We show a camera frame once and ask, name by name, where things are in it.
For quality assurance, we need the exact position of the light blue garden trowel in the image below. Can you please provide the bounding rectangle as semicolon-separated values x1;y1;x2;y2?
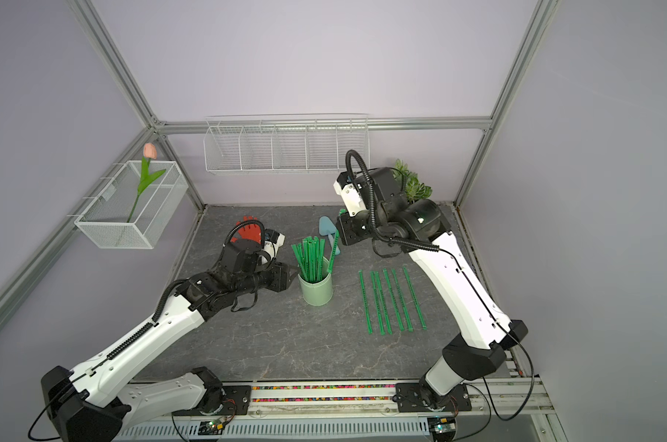
319;217;337;246

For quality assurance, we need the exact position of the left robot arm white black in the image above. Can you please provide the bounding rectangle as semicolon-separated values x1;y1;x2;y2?
41;239;298;441

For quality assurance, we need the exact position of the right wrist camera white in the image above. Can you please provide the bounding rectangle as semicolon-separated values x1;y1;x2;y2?
333;172;367;217

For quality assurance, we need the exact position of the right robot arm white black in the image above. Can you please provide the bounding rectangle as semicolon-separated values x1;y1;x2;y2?
333;168;528;408

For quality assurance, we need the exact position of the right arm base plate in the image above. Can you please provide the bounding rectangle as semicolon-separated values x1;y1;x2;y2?
392;382;472;413

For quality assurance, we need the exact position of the pink artificial tulip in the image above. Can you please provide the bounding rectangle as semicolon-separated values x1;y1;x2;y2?
126;143;166;223

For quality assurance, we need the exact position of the white wire wall shelf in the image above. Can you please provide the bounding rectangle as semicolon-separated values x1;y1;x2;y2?
204;113;370;174

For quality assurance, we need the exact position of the white vented cable duct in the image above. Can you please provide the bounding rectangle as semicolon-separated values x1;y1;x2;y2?
115;417;431;441

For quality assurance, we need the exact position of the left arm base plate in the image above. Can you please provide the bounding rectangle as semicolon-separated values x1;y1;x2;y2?
174;384;252;416

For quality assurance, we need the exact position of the white mesh side basket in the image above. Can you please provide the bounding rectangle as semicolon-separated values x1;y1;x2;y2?
74;159;188;250

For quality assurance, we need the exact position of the aluminium front rail frame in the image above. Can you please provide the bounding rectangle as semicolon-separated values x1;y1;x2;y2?
141;378;567;441

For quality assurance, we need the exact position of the light green metal cup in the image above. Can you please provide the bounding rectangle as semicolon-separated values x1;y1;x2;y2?
298;258;334;307

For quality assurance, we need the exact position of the bundle of green wrapped straws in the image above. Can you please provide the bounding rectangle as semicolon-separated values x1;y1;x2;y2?
292;237;325;284

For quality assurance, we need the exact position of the green straw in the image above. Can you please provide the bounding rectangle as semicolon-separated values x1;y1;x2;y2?
359;270;373;334
370;271;385;335
383;268;405;331
403;266;427;331
327;231;340;274
392;269;414;333

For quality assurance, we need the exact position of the green plant in black pot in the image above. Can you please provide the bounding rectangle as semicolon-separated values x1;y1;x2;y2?
394;159;432;204

